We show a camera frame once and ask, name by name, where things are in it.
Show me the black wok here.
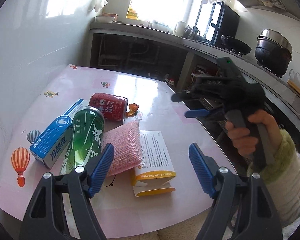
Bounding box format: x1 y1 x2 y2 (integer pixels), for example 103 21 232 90
220 34 252 55

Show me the pink mesh sponge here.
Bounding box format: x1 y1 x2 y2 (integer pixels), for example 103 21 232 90
100 119 143 177

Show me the white bowl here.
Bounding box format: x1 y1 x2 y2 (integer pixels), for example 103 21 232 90
95 16 117 23

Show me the white kettle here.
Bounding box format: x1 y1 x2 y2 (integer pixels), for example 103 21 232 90
174 21 186 36

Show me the black cabinet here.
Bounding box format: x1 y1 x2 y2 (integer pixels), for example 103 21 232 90
194 1 240 46

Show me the wooden cutting board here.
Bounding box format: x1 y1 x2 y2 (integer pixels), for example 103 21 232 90
287 79 300 98

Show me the green drink can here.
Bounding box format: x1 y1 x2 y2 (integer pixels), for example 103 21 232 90
59 106 105 177

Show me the yellow and white box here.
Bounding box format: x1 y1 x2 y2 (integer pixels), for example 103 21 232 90
130 130 177 197

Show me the blue and white box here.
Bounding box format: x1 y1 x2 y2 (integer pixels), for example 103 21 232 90
29 98 90 169

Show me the small orange wrapper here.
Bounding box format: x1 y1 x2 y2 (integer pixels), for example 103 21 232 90
126 103 140 117

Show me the person's right hand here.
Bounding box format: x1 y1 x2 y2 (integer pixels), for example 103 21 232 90
226 110 283 159

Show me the person's right forearm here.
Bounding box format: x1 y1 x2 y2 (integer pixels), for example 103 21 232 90
246 130 300 233

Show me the red drink can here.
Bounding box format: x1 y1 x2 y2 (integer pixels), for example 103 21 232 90
89 92 129 123

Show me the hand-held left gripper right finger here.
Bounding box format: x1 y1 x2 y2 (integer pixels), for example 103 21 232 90
188 142 283 240

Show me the concrete kitchen counter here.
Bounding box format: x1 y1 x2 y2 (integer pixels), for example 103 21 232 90
90 21 300 140

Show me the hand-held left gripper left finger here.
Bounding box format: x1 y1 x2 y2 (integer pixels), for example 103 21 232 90
18 143 115 240

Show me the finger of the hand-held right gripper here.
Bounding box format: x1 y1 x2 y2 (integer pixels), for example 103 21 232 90
171 91 199 103
184 108 213 119

